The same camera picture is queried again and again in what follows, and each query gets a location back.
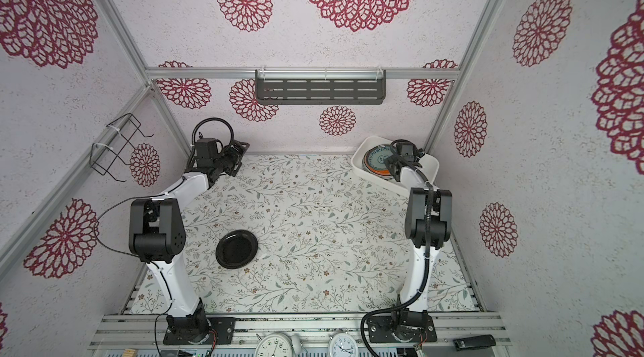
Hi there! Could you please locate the orange plastic plate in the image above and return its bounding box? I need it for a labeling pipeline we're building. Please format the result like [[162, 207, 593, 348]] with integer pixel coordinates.
[[361, 147, 393, 177]]

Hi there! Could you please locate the black clip on rail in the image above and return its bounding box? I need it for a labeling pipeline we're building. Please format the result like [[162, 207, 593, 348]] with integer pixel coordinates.
[[453, 335, 496, 352]]

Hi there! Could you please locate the black wire wall rack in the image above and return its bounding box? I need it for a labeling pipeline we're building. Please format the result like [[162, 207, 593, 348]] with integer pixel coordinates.
[[88, 113, 154, 183]]

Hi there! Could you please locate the white plastic bin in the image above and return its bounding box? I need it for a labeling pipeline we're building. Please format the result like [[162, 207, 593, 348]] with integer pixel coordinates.
[[351, 136, 409, 196]]

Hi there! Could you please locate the black plastic plate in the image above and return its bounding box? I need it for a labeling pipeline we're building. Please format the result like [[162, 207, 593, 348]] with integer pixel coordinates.
[[216, 229, 258, 270]]

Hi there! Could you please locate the white clock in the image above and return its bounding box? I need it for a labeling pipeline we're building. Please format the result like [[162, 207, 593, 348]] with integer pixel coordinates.
[[328, 332, 359, 357], [254, 333, 295, 357]]

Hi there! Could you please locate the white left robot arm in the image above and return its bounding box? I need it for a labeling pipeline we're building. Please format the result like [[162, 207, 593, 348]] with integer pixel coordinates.
[[128, 138, 250, 345]]

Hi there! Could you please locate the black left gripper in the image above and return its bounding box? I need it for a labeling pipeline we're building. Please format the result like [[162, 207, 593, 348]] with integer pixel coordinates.
[[214, 138, 248, 176]]

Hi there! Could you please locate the left white clock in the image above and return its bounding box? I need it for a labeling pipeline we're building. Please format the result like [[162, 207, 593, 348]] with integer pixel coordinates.
[[254, 333, 295, 357]]

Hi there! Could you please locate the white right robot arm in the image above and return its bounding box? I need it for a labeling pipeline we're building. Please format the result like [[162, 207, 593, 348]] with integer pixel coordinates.
[[362, 139, 452, 343]]

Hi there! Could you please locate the grey wall shelf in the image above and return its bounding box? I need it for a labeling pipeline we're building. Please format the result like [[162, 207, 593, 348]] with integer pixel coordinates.
[[254, 69, 387, 105]]

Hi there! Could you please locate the right white clock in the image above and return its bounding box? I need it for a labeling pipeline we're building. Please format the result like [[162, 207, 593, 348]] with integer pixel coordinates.
[[328, 332, 359, 357]]

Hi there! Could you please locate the teal patterned plate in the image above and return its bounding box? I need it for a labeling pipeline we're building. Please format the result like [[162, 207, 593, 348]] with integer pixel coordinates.
[[364, 144, 396, 172]]

